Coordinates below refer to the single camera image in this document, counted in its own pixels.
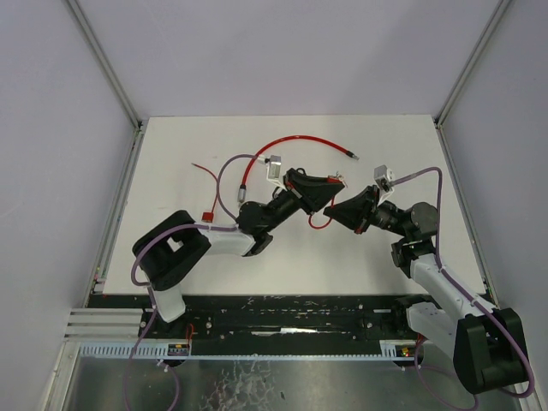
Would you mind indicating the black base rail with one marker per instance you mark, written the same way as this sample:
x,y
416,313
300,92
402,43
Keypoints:
x,y
289,326

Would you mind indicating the aluminium frame post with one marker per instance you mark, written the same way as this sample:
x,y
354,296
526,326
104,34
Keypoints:
x,y
91,39
480,46

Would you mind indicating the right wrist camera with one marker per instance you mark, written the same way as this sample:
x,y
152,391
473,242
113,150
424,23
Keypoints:
x,y
384,177

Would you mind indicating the grey slotted cable duct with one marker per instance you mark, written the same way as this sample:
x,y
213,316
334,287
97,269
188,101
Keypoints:
x,y
128,350

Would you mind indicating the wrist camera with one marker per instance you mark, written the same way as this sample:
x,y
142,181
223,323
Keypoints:
x,y
384,177
273,170

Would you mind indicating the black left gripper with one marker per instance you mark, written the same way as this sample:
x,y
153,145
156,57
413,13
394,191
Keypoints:
x,y
297,191

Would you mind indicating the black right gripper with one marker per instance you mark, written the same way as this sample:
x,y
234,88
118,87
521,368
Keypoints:
x,y
368,210

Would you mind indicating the left aluminium frame post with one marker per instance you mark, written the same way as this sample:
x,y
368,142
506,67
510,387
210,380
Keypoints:
x,y
91,39

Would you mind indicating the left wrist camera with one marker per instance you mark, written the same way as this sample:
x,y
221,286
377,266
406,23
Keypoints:
x,y
273,170

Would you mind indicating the right aluminium frame post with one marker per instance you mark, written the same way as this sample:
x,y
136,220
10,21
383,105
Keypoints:
x,y
480,46

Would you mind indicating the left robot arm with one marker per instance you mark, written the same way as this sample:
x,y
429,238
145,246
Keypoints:
x,y
166,254

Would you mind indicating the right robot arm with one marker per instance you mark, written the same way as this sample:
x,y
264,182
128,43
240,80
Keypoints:
x,y
486,344

